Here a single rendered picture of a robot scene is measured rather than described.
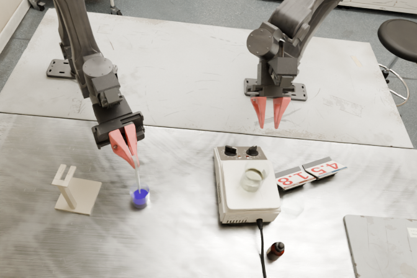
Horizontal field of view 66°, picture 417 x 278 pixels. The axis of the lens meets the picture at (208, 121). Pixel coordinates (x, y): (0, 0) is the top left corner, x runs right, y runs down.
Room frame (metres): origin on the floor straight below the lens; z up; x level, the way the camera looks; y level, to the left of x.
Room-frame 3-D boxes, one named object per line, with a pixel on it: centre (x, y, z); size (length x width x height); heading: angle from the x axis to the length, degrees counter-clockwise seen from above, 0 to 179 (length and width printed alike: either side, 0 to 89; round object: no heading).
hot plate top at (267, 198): (0.35, -0.12, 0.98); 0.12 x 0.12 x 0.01; 12
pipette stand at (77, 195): (0.28, 0.27, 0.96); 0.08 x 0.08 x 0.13; 0
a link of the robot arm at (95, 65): (0.46, 0.25, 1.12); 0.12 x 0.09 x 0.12; 37
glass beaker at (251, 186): (0.34, -0.11, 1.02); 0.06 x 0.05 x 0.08; 142
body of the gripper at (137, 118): (0.38, 0.19, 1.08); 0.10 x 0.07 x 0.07; 127
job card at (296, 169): (0.42, -0.23, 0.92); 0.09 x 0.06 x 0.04; 119
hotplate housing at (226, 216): (0.37, -0.11, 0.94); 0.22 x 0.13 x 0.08; 12
